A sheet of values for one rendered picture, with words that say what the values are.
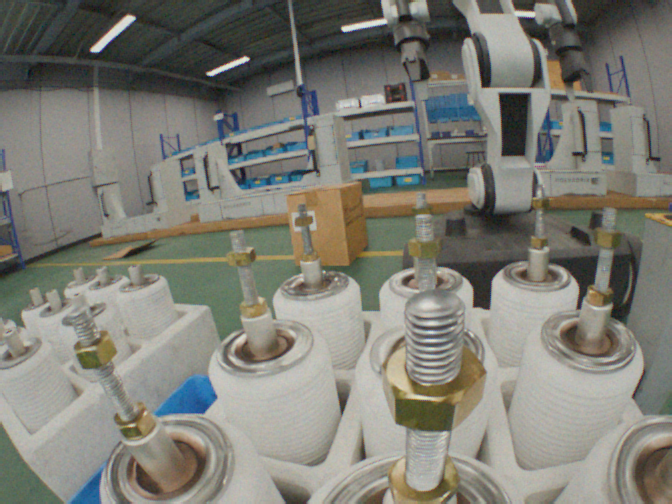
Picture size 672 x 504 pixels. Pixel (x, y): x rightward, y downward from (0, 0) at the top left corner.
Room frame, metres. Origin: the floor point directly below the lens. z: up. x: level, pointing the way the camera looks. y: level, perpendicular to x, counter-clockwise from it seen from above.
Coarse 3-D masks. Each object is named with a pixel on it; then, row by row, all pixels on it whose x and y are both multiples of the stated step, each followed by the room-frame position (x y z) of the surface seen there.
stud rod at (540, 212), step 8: (536, 184) 0.23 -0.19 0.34; (536, 192) 0.23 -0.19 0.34; (544, 192) 0.23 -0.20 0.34; (536, 208) 0.23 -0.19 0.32; (544, 208) 0.23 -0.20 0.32; (536, 216) 0.23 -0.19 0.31; (544, 216) 0.23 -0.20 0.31; (536, 224) 0.23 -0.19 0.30; (544, 224) 0.23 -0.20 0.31; (536, 232) 0.23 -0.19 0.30; (536, 248) 0.23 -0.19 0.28
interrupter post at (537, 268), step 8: (544, 248) 0.23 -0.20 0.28; (528, 256) 0.23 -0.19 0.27; (536, 256) 0.22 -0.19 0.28; (544, 256) 0.22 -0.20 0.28; (528, 264) 0.23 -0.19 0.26; (536, 264) 0.22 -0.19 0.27; (544, 264) 0.22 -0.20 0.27; (528, 272) 0.23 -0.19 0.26; (536, 272) 0.22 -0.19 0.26; (544, 272) 0.22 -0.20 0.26; (536, 280) 0.22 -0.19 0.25
